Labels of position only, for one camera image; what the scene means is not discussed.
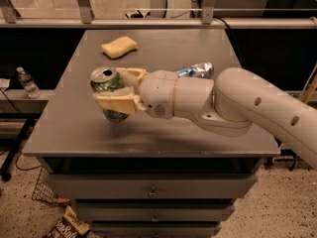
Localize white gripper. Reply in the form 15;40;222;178
93;67;178;119

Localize crushed green soda can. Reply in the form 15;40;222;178
90;66;129;122

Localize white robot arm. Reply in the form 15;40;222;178
93;67;317;169

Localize crushed silver blue can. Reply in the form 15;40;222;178
176;61;214;79

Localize yellow sponge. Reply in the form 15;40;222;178
101;36;138;59

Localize grey drawer cabinet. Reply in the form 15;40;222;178
22;28;281;238

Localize clear plastic water bottle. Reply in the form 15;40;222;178
17;67;41;99

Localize top grey drawer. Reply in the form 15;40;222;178
47;174;257;199

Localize grey drawer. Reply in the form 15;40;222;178
47;174;257;199
90;222;221;238
73;200;235;222

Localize middle grey drawer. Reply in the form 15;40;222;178
73;200;235;222

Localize bottom grey drawer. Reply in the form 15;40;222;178
90;222;221;238

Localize black stand leg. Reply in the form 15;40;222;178
0;119;35;181

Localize brown snack bag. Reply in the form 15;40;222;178
42;205;90;238

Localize black floor cable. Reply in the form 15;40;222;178
14;151;43;173

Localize wire mesh basket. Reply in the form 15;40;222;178
32;168;57;205

